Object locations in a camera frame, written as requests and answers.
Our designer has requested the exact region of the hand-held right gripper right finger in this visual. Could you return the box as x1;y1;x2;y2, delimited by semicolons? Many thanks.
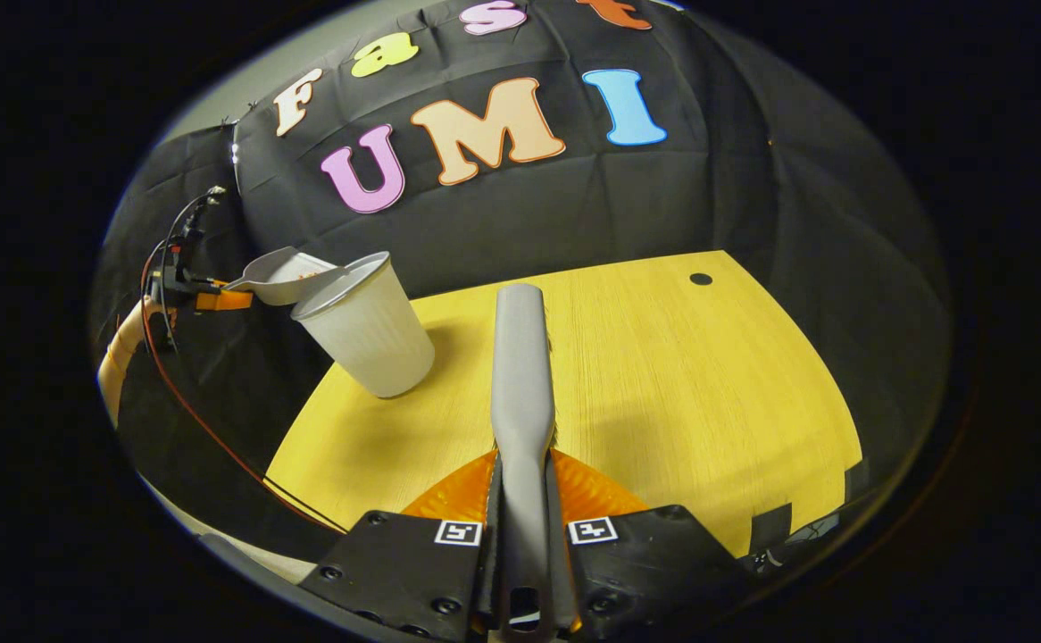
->
545;449;754;637

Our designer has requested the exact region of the small grey broom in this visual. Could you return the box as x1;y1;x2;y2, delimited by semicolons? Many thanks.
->
489;283;560;639

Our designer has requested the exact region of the red cable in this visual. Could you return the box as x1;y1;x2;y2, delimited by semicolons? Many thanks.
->
139;250;347;535

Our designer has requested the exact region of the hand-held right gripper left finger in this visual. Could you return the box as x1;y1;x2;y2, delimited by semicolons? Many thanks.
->
297;449;502;640

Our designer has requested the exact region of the white ribbed garbage bin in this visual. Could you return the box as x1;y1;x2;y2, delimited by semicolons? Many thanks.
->
290;251;437;399

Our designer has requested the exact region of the grey plastic dustpan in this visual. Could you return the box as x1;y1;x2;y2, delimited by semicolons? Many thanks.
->
224;246;349;307

